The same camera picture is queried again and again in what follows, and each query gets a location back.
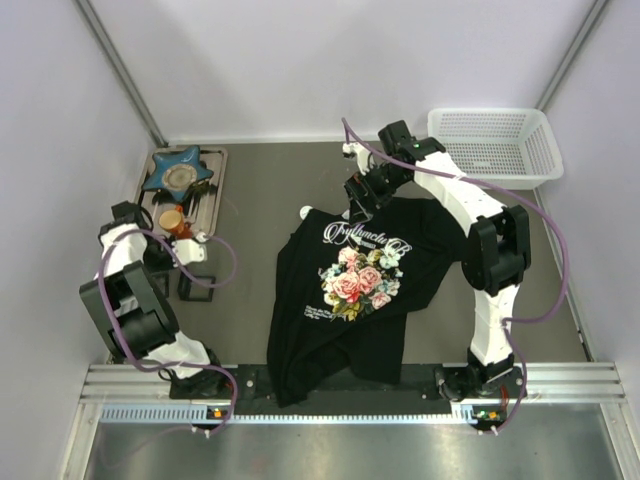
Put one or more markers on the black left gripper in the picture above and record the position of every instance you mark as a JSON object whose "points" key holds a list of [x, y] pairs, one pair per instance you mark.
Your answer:
{"points": [[176, 279]]}

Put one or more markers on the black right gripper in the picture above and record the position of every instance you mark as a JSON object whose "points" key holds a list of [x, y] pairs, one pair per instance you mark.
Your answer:
{"points": [[360, 195]]}

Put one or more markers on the white round brooch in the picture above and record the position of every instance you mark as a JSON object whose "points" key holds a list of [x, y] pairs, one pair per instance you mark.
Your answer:
{"points": [[304, 211]]}

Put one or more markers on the black floral t-shirt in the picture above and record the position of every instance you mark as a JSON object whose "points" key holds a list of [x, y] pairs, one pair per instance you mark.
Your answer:
{"points": [[343, 293]]}

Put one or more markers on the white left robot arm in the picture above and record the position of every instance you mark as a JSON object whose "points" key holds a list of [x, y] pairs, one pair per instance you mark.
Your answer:
{"points": [[128, 300]]}

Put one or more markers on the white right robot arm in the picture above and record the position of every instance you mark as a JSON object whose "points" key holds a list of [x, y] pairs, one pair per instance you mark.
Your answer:
{"points": [[497, 251]]}

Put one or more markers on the black box with yellow brooch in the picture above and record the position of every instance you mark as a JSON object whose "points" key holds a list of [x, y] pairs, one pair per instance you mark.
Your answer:
{"points": [[162, 280]]}

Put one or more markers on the black box with pink brooch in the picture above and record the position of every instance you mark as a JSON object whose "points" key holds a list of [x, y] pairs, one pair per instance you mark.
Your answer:
{"points": [[190, 291]]}

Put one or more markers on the orange cup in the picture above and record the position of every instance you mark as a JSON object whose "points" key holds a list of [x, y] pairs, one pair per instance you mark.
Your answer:
{"points": [[174, 222]]}

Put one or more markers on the brown rectangular tray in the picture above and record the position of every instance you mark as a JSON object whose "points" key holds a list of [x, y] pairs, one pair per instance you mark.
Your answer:
{"points": [[201, 205]]}

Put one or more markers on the blue star-shaped dish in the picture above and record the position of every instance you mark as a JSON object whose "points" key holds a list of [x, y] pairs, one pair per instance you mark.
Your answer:
{"points": [[177, 172]]}

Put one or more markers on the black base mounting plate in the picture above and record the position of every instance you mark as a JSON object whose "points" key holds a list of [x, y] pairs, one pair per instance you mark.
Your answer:
{"points": [[415, 385]]}

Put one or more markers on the white perforated plastic basket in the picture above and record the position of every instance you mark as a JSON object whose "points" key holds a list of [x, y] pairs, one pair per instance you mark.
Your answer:
{"points": [[514, 148]]}

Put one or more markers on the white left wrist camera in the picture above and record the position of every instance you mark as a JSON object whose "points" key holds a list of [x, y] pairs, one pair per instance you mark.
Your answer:
{"points": [[191, 250]]}

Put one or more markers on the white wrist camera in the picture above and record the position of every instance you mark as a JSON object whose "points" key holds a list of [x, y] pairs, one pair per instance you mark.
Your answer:
{"points": [[191, 250], [354, 151]]}

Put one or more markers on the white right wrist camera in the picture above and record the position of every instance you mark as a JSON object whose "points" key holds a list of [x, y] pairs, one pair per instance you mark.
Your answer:
{"points": [[354, 151]]}

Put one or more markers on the grey slotted cable duct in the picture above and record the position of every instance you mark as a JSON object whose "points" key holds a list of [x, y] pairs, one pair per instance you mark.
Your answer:
{"points": [[366, 410]]}

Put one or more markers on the aluminium frame rail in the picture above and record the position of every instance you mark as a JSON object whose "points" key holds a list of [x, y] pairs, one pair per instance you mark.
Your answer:
{"points": [[569, 421]]}

